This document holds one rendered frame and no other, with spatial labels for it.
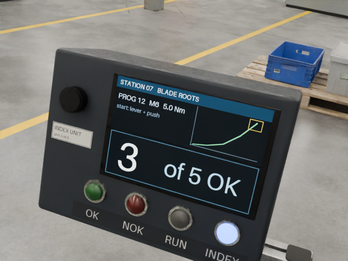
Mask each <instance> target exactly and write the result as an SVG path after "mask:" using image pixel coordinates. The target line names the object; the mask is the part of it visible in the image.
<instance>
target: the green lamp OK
mask: <svg viewBox="0 0 348 261"><path fill-rule="evenodd" d="M84 194H85V196H86V198H87V199H88V200H89V201H91V202H94V203H98V202H101V201H103V200H104V199H105V198H106V195H107V190H106V187H105V185H104V184H103V183H102V182H101V181H100V180H98V179H91V180H89V181H88V182H87V183H86V184H85V186H84Z"/></svg>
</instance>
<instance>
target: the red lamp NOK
mask: <svg viewBox="0 0 348 261"><path fill-rule="evenodd" d="M125 208H126V210H127V211H128V212H129V213H130V214H131V215H133V216H142V215H144V214H145V213H146V212H147V210H148V208H149V202H148V200H147V198H146V197H145V196H144V194H142V193H140V192H131V193H130V194H128V196H127V197H126V199H125Z"/></svg>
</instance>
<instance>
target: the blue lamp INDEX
mask: <svg viewBox="0 0 348 261"><path fill-rule="evenodd" d="M214 235H215V237H216V239H217V241H218V242H219V243H221V244H223V245H226V246H231V245H234V244H236V243H237V242H238V241H239V240H240V237H241V230H240V227H239V226H238V225H237V224H236V223H235V222H234V221H231V220H221V221H219V222H218V223H217V224H216V226H215V229H214Z"/></svg>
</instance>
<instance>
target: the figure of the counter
mask: <svg viewBox="0 0 348 261"><path fill-rule="evenodd" d="M153 143H154V139H150V138H147V137H142V136H139V135H135V134H131V133H127V132H124V131H121V130H117V129H113V128H110V134H109V141H108V148H107V155H106V161H105V169H104V172H105V173H108V174H111V175H114V176H117V177H121V178H124V179H128V180H131V181H134V182H138V183H141V184H144V185H146V184H147V178H148V172H149V167H150V160H151V155H152V149H153Z"/></svg>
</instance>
